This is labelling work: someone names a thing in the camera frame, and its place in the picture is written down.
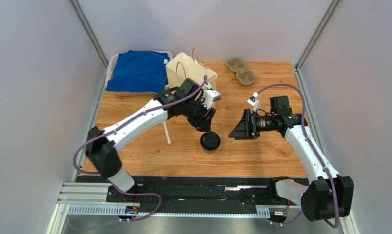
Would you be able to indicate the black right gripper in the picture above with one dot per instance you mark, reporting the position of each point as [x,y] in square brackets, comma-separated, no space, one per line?
[251,123]

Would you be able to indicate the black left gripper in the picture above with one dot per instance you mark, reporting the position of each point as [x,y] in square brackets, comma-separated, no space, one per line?
[205,125]

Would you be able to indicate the black plastic cup lid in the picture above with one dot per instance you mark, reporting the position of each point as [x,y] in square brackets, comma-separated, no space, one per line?
[210,141]

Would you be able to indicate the pulp cardboard cup carrier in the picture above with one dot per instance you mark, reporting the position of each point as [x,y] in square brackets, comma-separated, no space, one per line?
[244,75]

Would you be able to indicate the paper coffee cup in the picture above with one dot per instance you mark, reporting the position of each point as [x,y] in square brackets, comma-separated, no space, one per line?
[209,151]

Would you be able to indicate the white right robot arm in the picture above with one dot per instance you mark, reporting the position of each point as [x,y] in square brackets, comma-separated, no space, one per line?
[328,194]

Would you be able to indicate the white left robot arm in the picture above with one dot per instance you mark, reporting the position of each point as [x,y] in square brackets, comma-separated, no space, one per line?
[190,99]

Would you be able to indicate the kraft paper takeout bag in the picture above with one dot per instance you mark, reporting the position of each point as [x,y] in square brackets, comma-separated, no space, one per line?
[184,66]

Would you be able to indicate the white wrapped straw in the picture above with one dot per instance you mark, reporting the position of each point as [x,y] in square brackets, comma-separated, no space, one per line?
[167,133]

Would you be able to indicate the blue folded cloth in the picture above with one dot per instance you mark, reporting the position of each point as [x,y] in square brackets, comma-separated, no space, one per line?
[139,71]

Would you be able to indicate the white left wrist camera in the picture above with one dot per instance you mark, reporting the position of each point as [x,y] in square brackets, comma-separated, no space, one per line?
[210,97]

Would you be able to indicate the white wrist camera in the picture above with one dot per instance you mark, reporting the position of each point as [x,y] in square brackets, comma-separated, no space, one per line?
[210,97]
[253,101]

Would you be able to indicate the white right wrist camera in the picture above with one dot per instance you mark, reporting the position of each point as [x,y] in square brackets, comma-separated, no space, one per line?
[253,101]

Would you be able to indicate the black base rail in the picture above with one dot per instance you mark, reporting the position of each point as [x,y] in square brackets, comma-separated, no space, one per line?
[202,196]

